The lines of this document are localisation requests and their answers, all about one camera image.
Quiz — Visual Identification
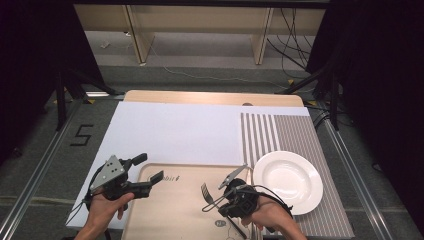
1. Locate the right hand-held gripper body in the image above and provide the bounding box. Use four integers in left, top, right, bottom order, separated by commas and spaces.
218, 163, 261, 219

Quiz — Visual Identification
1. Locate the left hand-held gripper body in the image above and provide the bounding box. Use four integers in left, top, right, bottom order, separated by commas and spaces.
87, 154, 153, 203

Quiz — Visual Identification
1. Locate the hand-held gripper cable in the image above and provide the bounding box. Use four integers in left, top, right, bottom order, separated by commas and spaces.
64, 163, 104, 228
251, 184, 294, 218

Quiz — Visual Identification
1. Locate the aluminium floor rail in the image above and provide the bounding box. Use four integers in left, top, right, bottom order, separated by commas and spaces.
0, 99, 84, 240
324, 118, 396, 240

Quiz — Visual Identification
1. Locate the right hand-held gripper cable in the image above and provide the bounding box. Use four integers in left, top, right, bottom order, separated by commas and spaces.
251, 184, 294, 218

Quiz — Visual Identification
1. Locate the black curtain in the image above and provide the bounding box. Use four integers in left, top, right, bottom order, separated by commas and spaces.
306, 0, 424, 228
0, 0, 104, 164

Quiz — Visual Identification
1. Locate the left hand-held gripper cable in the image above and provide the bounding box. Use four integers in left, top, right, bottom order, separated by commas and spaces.
64, 163, 104, 228

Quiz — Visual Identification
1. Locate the person's right hand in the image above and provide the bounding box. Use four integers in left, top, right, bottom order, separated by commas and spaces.
241, 194, 294, 231

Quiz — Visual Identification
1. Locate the beige wooden desk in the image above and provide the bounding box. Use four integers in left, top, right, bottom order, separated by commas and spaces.
73, 3, 327, 66

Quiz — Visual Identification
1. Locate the light wooden table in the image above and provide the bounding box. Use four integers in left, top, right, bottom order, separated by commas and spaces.
123, 89, 305, 108

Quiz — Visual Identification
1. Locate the grey striped placemat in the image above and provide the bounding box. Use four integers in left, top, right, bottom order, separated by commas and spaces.
240, 112, 355, 239

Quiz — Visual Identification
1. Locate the white table sheet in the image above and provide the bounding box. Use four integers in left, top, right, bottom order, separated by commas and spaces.
65, 101, 311, 231

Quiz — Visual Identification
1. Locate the metal fork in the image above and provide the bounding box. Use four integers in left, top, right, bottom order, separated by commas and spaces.
200, 182, 249, 240

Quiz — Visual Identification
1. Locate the bundle of black cables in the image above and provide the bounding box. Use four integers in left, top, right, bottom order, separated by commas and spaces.
266, 8, 316, 71

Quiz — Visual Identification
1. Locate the black metal stand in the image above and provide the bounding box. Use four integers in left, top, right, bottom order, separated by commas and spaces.
276, 49, 344, 131
54, 68, 118, 131

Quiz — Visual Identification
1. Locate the person's left hand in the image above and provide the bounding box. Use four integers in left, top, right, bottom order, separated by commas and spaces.
87, 191, 136, 231

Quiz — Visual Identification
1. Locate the white round plate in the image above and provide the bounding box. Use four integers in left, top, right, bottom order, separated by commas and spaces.
252, 150, 324, 216

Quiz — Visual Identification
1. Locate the beige plastic tray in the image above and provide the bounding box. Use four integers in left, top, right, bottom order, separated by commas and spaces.
120, 162, 264, 240

